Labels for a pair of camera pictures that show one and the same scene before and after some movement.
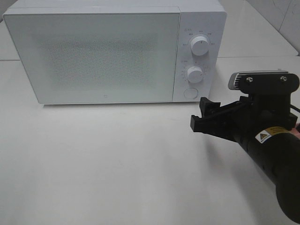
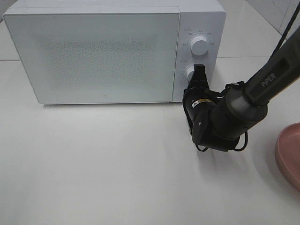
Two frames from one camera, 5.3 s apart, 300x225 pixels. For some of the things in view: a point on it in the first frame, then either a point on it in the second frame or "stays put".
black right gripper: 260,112 → 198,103
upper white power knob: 199,45 stays put
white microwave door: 85,56 stays put
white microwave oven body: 115,51 stays put
